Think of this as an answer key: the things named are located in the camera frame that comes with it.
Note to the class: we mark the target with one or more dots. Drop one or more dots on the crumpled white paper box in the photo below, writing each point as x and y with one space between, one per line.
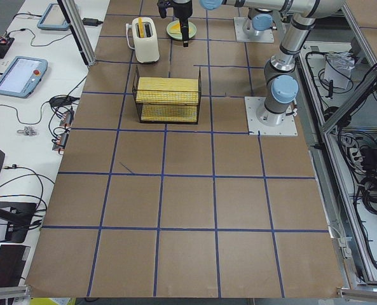
338 69

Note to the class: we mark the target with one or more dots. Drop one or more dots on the white toaster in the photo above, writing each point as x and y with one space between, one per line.
146 49

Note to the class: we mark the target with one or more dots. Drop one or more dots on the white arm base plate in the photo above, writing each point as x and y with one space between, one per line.
245 33
287 128

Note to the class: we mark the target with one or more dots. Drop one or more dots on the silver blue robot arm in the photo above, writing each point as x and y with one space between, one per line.
260 22
282 87

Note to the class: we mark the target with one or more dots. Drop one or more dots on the aluminium frame post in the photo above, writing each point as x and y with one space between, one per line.
71 14

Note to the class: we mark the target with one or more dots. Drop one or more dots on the yellow sponge board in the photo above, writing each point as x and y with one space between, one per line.
171 91
170 113

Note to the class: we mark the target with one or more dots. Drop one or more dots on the near blue teach pendant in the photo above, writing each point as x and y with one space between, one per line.
22 76

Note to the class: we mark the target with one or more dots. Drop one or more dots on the black power adapter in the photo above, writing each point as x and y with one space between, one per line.
91 22

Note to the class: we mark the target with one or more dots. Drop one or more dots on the yellow toast slice in toaster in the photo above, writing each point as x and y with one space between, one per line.
141 28

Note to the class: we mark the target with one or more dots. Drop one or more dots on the yellow bread on plate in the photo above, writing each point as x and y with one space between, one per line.
175 29

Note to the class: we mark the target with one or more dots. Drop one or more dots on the far blue teach pendant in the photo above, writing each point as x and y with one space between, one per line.
53 19

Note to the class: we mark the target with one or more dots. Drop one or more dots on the black wire rack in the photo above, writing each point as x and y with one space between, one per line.
140 105

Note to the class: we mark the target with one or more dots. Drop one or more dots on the yellow lower sponge board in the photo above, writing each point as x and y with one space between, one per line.
170 113

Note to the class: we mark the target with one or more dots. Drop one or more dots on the blue teach pendant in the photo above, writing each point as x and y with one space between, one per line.
53 19
22 76

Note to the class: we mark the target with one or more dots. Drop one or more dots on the yellow upper sponge board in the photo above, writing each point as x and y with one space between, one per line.
171 91

